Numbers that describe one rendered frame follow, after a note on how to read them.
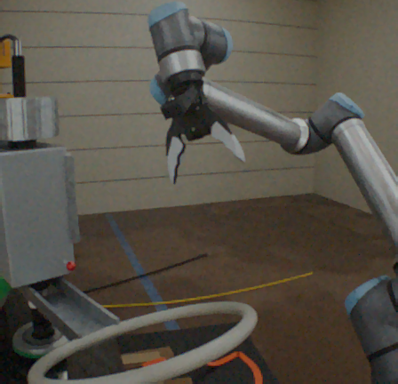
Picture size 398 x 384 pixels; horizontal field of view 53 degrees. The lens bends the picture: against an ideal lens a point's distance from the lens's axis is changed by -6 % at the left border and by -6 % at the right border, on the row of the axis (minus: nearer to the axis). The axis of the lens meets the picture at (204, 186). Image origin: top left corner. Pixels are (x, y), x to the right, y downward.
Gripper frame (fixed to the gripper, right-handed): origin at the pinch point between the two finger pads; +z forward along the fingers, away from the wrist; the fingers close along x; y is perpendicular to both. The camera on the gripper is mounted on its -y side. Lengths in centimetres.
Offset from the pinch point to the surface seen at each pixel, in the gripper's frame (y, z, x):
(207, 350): -13.5, 29.2, 3.3
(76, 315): 21, 25, 56
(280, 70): 625, -212, 27
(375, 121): 578, -74, -93
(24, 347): 27, 34, 87
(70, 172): 29, -17, 52
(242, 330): -4.9, 29.2, -0.5
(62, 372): 28, 44, 74
